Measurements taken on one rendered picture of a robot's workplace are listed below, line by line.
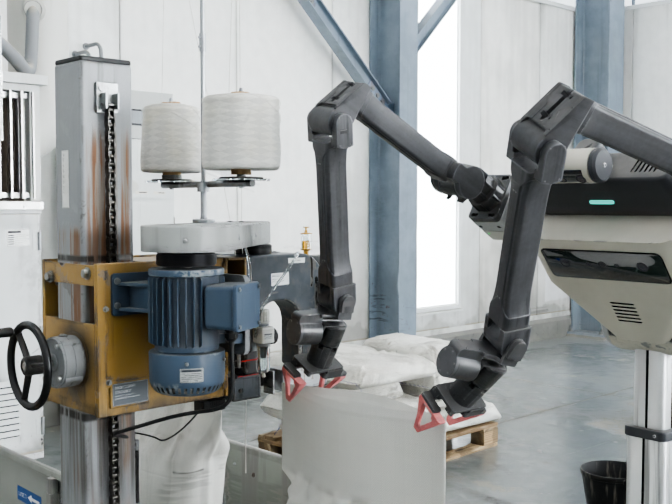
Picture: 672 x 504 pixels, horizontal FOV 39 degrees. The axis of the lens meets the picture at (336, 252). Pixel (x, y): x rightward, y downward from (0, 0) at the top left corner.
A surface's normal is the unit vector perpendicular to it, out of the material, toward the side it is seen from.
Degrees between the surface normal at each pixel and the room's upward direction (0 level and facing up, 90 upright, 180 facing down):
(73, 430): 90
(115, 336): 90
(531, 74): 90
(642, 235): 40
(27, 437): 90
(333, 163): 106
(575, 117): 116
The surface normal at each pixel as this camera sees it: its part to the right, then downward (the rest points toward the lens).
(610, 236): -0.48, -0.74
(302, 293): 0.69, 0.04
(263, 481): -0.73, 0.04
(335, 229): 0.52, 0.22
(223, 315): -0.38, 0.05
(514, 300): 0.33, 0.40
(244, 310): 0.93, 0.02
